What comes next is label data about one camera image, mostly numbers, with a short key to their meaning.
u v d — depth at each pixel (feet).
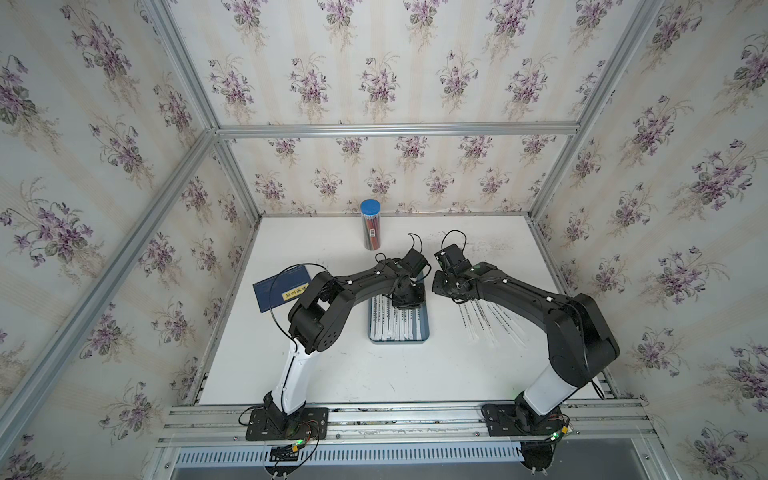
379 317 2.98
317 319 1.74
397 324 2.96
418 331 2.90
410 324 2.96
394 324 2.95
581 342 1.48
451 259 2.35
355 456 2.51
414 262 2.57
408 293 2.70
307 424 2.35
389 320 2.97
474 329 2.96
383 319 2.97
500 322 2.97
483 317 3.02
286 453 2.35
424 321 2.96
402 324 2.97
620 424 2.43
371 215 3.14
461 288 2.18
